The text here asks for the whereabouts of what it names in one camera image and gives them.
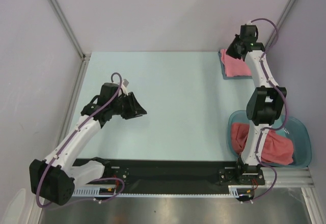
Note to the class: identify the pink t-shirt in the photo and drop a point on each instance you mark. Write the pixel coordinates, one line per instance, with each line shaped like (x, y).
(234, 68)
(277, 148)

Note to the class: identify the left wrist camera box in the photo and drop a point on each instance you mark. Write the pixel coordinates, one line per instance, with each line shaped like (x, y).
(108, 90)

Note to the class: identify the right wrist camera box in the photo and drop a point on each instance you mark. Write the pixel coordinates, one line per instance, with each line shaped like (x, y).
(248, 33)

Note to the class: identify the folded blue-grey t-shirt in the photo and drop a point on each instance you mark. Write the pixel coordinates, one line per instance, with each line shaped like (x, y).
(225, 77)

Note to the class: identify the right aluminium frame post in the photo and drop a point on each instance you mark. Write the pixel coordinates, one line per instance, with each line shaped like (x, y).
(275, 34)

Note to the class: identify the left aluminium frame post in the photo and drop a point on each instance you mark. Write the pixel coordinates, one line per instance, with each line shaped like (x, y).
(66, 27)

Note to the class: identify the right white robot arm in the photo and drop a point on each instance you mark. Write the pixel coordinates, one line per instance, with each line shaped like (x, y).
(263, 108)

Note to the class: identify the teal plastic basin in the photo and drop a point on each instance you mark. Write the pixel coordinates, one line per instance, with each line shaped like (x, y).
(293, 130)

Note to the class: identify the aluminium frame post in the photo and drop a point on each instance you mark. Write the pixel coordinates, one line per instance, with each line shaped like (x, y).
(275, 34)
(66, 27)

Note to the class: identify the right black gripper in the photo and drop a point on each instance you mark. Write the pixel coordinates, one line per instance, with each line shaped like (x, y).
(235, 48)

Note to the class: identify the white slotted cable duct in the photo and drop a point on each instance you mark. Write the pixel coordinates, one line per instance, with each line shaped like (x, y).
(102, 192)

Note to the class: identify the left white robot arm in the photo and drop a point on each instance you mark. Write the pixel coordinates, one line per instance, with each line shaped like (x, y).
(55, 178)

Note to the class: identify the crumpled pink t-shirt in basin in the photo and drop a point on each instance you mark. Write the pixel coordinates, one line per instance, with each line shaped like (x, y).
(277, 148)

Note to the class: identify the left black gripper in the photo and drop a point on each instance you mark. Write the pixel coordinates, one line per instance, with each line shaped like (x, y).
(135, 109)

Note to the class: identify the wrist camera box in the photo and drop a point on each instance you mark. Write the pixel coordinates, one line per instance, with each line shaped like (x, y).
(248, 33)
(108, 90)

